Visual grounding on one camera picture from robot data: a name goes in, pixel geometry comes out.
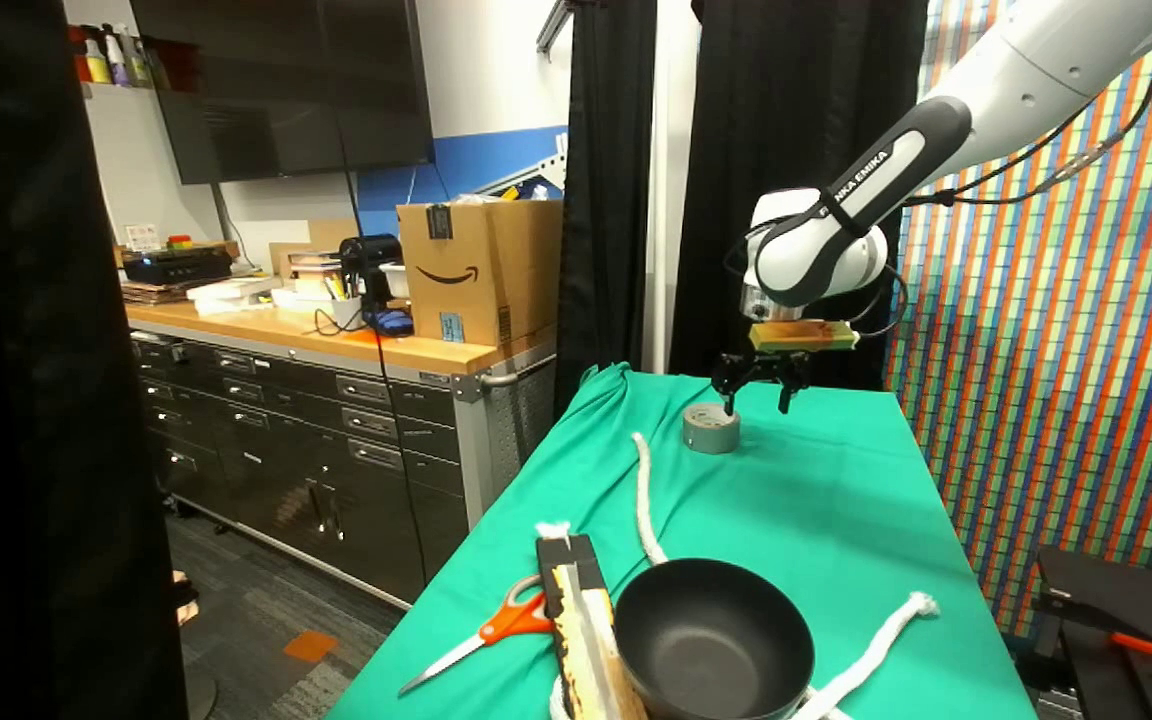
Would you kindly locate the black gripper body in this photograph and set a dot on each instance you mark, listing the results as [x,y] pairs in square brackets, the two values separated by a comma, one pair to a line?
[768,364]

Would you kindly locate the grey duct tape roll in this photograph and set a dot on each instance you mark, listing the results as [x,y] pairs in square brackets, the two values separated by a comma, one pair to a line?
[709,431]

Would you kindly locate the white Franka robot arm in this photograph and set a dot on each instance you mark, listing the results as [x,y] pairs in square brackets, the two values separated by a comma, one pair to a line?
[1040,61]

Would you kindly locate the black bowl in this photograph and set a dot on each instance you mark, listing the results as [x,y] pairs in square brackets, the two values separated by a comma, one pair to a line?
[717,641]

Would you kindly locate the green table cloth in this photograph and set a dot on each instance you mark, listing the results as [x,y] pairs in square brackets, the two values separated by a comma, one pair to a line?
[789,535]

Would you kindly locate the narrow black curtain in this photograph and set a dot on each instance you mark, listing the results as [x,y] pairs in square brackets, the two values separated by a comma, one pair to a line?
[606,184]

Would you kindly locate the brown cardboard shipping box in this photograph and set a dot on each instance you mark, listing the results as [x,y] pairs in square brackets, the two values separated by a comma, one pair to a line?
[478,274]

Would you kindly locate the multicoloured patterned backdrop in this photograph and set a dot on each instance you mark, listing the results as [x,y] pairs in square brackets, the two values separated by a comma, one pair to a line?
[1071,386]

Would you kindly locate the wooden block with black strip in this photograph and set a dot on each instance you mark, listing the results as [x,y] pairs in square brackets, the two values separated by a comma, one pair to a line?
[591,641]

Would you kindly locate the black device on workbench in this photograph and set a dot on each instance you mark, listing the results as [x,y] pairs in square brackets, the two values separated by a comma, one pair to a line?
[366,265]

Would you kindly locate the dark workbench with wooden top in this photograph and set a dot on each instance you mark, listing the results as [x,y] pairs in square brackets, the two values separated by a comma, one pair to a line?
[297,412]

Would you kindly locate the small tan cardboard box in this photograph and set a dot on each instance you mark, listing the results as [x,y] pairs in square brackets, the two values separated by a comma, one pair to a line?
[310,258]

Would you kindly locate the black side table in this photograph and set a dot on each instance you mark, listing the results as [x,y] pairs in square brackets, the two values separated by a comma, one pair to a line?
[1138,667]

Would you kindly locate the white tray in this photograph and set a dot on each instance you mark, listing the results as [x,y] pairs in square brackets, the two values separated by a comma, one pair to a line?
[233,299]

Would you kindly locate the black toolbox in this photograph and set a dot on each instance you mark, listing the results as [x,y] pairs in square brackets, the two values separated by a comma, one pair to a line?
[178,265]

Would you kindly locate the wide black curtain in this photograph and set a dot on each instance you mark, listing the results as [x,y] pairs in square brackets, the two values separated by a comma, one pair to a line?
[31,362]

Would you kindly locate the bottles on shelf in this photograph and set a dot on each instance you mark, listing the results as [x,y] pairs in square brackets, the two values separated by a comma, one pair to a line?
[104,57]

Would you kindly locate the olive wrist camera box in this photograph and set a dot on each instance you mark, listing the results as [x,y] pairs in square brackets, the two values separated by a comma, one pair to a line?
[803,332]

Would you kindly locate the black wall monitor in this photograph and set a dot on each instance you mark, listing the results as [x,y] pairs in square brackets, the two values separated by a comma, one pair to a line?
[284,82]

